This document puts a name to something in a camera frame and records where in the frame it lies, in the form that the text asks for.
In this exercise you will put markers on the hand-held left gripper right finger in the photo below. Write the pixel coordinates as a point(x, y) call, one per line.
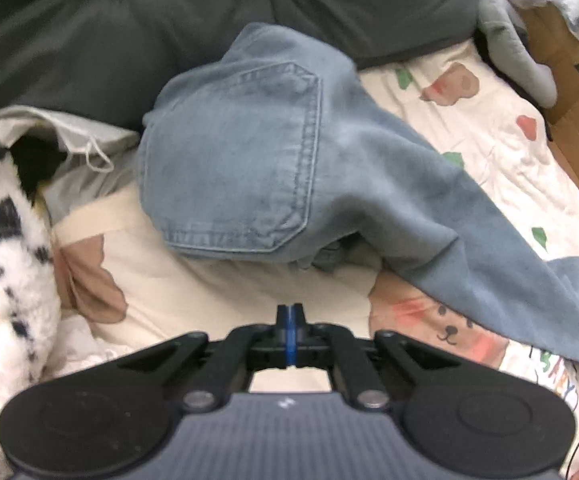
point(297, 330)

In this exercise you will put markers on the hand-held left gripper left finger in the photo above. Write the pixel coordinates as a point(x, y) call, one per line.
point(282, 330)

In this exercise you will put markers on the blue denim jeans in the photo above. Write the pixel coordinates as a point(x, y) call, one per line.
point(249, 160)

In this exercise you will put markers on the cream bear print blanket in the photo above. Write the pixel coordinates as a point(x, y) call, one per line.
point(169, 280)

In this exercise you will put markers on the white crumpled cloth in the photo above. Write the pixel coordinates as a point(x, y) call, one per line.
point(79, 340)

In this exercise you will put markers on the white black spotted fluffy cloth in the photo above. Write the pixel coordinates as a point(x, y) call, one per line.
point(9, 280)

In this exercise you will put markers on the dark grey duvet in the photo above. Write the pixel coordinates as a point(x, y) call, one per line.
point(94, 35)

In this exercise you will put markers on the grey neck pillow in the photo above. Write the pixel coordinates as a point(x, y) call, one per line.
point(514, 45)

